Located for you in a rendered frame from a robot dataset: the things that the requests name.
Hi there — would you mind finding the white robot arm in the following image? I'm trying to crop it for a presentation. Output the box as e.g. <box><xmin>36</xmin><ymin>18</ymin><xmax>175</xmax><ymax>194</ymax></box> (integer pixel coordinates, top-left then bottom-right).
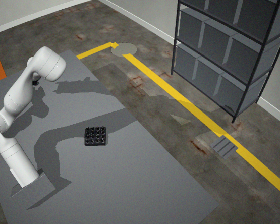
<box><xmin>0</xmin><ymin>46</ymin><xmax>67</xmax><ymax>188</ymax></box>

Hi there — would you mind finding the black knob box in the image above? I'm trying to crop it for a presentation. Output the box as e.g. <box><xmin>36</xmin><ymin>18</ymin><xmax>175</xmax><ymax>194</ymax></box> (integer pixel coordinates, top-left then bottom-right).
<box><xmin>85</xmin><ymin>127</ymin><xmax>106</xmax><ymax>146</ymax></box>

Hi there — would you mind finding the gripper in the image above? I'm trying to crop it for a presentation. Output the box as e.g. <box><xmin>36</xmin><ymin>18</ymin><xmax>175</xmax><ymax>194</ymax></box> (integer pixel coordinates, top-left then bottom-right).
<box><xmin>32</xmin><ymin>76</ymin><xmax>41</xmax><ymax>86</ymax></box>

